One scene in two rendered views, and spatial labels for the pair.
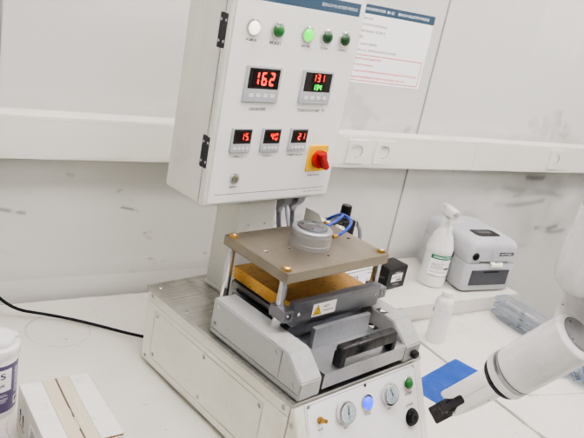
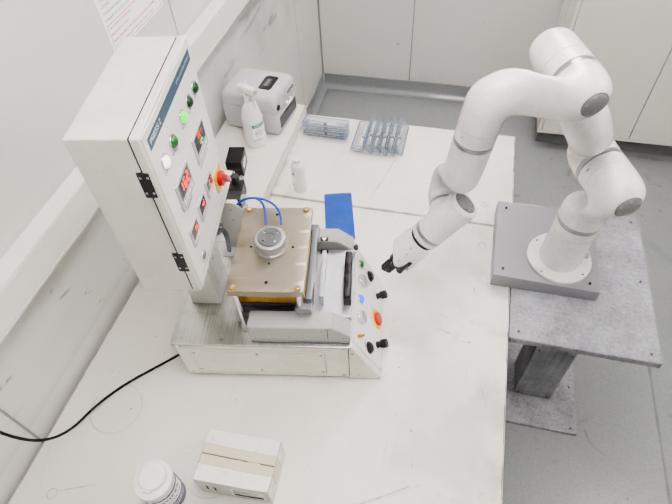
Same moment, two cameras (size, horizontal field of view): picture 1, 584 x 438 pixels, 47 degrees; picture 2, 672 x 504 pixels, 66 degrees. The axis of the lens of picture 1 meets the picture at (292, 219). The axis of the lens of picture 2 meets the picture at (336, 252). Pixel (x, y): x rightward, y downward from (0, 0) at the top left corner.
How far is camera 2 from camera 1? 0.77 m
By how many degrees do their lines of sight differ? 44
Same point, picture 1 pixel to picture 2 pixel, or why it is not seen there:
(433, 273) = (259, 137)
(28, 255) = (36, 391)
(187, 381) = (247, 367)
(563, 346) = (465, 218)
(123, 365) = (188, 388)
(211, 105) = (168, 234)
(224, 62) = (165, 205)
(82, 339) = (139, 398)
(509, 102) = not seen: outside the picture
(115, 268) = (87, 330)
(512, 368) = (436, 237)
